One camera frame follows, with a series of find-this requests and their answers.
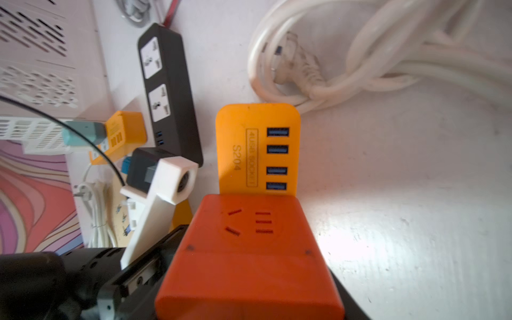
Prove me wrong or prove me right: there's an orange power strip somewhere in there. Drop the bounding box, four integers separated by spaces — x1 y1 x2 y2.
215 103 301 196

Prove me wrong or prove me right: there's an orange cube socket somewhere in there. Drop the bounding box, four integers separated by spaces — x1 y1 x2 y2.
155 194 345 319

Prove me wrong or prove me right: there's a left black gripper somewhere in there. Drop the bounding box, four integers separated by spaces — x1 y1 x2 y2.
1 225 188 319

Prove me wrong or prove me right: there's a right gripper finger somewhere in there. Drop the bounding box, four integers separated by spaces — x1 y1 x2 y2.
329 269 371 320

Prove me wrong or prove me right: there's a white cable left strip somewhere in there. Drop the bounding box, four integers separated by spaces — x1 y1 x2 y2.
247 0 512 115

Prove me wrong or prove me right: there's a black power strip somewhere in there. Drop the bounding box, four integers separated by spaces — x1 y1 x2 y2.
137 23 203 167

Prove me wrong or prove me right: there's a white plastic file organizer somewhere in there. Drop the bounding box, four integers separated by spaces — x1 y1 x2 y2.
1 1 114 122

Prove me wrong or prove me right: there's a teal plug adapter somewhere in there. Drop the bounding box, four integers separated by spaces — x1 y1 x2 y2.
61 121 107 147

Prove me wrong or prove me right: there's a grey bundled cable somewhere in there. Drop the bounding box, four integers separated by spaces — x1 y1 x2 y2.
115 0 153 28

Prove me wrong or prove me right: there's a yellow power strip with adapters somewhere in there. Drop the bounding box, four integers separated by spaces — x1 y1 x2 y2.
98 111 147 163

